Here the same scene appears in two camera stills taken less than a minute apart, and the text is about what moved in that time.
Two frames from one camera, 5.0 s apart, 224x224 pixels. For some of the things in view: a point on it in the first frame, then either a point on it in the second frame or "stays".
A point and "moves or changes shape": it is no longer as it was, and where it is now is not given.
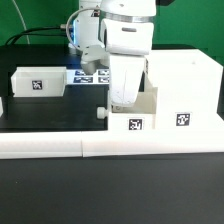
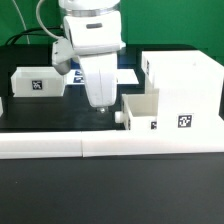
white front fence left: x=55 y=144 stays
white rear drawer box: x=39 y=81 stays
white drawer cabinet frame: x=188 y=86 stays
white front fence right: x=120 y=143 stays
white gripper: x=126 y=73 -> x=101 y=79
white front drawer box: x=137 y=116 moves or changes shape
